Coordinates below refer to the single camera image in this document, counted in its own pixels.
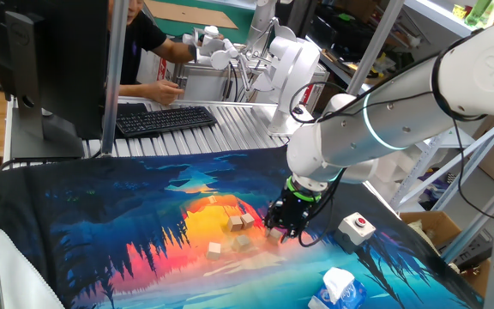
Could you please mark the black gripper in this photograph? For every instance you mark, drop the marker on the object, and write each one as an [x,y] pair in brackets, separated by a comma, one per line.
[294,212]

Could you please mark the person's right forearm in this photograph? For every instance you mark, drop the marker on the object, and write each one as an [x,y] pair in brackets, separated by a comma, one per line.
[135,89]

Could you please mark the white slim robot arm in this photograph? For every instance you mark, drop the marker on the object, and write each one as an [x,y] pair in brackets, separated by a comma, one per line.
[264,17]

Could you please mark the person's left forearm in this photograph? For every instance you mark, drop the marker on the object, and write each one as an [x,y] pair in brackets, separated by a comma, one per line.
[176,50]

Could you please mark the white foam blocks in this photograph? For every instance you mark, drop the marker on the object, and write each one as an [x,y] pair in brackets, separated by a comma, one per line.
[397,171]

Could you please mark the person's right hand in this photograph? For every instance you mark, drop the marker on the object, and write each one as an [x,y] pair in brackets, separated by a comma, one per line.
[165,92]

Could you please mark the grey emergency stop button box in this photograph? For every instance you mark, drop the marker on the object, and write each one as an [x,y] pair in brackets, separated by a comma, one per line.
[352,234]

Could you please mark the blue tissue pack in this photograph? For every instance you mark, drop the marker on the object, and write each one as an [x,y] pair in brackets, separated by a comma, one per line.
[350,296]

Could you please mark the colourful forest sunset mat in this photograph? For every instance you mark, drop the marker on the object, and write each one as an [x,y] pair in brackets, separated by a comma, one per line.
[144,214]

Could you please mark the white haptic teleoperation device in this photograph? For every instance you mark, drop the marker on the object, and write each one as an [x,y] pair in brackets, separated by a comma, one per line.
[292,68]

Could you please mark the black keyboard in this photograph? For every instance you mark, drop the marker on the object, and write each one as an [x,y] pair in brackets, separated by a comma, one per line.
[165,120]

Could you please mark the silver aluminium case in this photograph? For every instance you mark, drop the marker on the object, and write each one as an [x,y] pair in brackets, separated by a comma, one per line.
[206,86]

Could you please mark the black electronic device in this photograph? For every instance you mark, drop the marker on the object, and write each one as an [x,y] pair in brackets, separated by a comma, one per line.
[470,253]

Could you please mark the black pad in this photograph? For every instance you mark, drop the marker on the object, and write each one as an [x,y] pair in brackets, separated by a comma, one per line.
[129,109]

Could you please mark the brown cardboard box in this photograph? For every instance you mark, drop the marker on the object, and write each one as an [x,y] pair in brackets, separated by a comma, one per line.
[476,279]

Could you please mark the white carton with red print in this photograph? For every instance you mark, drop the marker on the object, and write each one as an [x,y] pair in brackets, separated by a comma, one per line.
[150,68]

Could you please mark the person in black shirt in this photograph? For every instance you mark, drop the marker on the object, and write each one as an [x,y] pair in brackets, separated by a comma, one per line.
[140,43]

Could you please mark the brown cardboard sheet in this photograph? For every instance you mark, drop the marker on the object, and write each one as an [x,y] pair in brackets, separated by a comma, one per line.
[187,13]

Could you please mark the white metal shelf rack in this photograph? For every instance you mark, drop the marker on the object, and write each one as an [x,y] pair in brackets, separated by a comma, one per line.
[444,17]

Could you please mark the white padded sheet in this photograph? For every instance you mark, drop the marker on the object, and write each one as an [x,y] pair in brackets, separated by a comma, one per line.
[19,279]

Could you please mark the black computer monitor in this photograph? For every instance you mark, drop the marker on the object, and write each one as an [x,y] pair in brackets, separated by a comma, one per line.
[67,64]

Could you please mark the yellow mesh item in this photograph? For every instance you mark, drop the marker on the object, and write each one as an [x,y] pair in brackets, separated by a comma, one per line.
[459,11]

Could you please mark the green plastic bottle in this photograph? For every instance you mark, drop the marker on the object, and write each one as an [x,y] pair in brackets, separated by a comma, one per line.
[476,10]

